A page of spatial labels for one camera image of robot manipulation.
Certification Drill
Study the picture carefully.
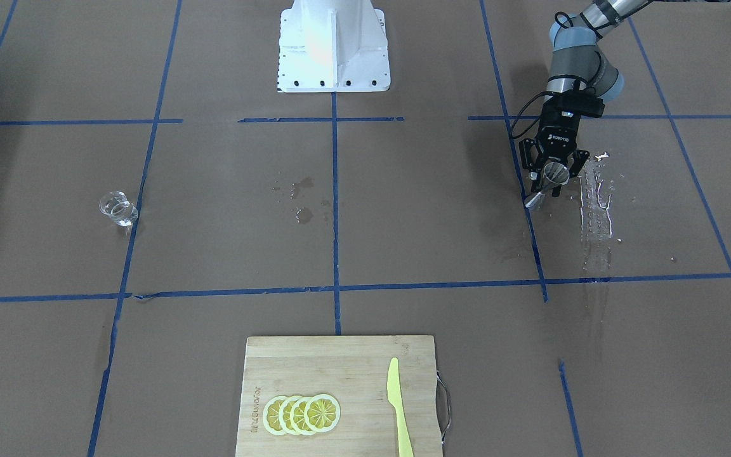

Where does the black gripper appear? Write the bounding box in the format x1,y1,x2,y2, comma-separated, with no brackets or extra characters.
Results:
518,92,605,197

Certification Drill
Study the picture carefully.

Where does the steel jigger measuring cup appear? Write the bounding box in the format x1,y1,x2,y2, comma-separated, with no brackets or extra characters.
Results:
524,161,570,209

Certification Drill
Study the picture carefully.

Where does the clear glass cup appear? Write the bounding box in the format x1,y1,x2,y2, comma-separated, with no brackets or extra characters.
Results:
98,191,139,227

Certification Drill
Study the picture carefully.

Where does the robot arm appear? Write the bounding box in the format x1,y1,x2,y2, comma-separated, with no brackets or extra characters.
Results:
510,1,650,208

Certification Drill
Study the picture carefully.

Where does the yellow plastic knife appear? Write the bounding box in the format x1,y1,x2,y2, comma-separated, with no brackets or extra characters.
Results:
386,357,414,456

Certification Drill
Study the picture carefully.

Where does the bamboo cutting board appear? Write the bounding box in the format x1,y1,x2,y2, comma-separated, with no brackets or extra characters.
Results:
235,335,444,456

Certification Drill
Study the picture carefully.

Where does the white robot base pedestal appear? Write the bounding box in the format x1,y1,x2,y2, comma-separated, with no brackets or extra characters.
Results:
277,1,392,93

